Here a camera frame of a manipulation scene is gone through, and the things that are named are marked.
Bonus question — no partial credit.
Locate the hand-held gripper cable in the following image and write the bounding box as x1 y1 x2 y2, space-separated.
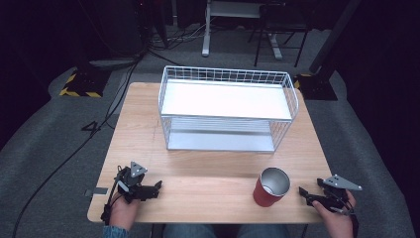
330 197 361 238
99 165 125 227

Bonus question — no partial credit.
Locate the bundle of floor cables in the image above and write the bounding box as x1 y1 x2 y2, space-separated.
145 19 212 67

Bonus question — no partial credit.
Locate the left hand-held gripper cable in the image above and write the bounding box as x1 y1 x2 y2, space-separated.
99 165 125 227

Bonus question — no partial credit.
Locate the grey tape piece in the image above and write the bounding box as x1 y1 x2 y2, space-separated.
84 186 109 198

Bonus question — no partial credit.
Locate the person's left hand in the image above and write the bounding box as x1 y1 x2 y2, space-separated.
108 193 142 231

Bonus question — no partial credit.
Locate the person's right hand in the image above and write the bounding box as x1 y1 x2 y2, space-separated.
311 189 358 238

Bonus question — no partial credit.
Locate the long black floor cable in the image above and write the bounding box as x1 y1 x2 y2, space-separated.
11 59 142 238

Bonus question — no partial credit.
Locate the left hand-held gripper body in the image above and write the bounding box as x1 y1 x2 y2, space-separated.
113 161 150 203

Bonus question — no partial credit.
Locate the red metal cup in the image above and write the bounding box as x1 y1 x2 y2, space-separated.
253 167 292 208

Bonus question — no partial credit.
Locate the black tape floor mark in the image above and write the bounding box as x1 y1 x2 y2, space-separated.
80 120 102 134

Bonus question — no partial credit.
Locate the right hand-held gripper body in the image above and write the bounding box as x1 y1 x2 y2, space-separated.
316 174 364 213

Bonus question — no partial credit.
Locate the striped black stand base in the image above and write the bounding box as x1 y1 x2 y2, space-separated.
292 72 339 101
58 66 112 99

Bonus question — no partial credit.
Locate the white desk frame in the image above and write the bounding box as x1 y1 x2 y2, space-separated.
201 0 285 61

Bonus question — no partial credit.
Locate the right hand-held gripper cable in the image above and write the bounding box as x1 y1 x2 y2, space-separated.
330 197 361 238

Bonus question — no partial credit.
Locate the black slanted pole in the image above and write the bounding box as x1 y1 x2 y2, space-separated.
308 0 363 75

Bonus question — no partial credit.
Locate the white wire shelf rack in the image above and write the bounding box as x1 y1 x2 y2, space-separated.
157 64 300 155

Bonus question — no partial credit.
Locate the black chair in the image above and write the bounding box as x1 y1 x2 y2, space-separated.
247 2 312 68

